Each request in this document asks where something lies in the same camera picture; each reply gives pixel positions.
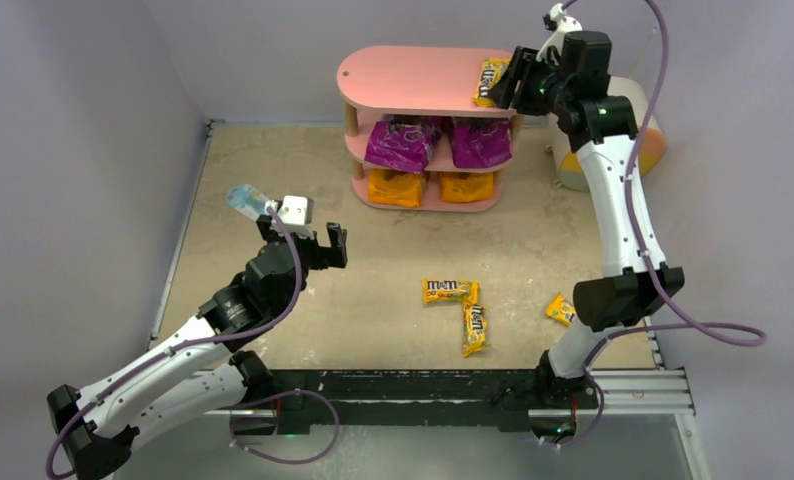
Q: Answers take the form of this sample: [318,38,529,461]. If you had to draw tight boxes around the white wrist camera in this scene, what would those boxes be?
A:
[267,195,315,239]
[541,1,583,51]

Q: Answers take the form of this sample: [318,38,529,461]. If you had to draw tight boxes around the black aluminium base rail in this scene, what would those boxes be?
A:
[204,368,696,439]

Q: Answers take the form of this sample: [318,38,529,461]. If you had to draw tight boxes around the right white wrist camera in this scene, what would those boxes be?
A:
[541,1,583,51]

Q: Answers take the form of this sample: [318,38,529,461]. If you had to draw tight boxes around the blue white blister pack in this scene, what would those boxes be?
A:
[226,184,277,222]

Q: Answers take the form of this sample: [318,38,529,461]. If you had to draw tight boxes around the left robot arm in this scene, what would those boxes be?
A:
[45,211,348,479]

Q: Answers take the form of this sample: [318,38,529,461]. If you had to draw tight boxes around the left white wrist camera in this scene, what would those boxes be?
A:
[267,195,315,239]

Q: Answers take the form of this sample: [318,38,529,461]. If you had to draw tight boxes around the purple cable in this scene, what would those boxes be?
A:
[555,0,768,452]
[44,210,341,480]

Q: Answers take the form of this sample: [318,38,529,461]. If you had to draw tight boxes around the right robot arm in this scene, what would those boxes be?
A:
[490,30,685,398]

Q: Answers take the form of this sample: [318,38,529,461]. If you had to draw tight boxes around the round cream drawer cabinet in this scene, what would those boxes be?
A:
[547,76,667,192]

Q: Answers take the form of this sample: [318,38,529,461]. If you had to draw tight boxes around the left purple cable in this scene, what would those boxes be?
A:
[44,210,341,480]

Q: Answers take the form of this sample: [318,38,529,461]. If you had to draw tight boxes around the purple grape candy bag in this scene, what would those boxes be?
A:
[448,117,512,169]
[363,115,443,174]

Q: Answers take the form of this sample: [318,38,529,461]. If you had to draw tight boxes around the yellow m&m bag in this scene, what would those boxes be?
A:
[472,58,509,108]
[422,279,480,304]
[545,293,576,327]

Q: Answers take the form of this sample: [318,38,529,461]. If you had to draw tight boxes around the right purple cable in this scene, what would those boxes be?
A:
[555,0,768,452]

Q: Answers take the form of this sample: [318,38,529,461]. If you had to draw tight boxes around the yellow m&m bag vertical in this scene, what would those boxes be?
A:
[462,303,489,357]

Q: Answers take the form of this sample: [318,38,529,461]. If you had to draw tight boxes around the large orange gummy candy bag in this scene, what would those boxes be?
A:
[367,169,427,208]

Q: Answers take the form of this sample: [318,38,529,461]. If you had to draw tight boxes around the pink three-tier shelf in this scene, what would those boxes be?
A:
[336,45,523,209]

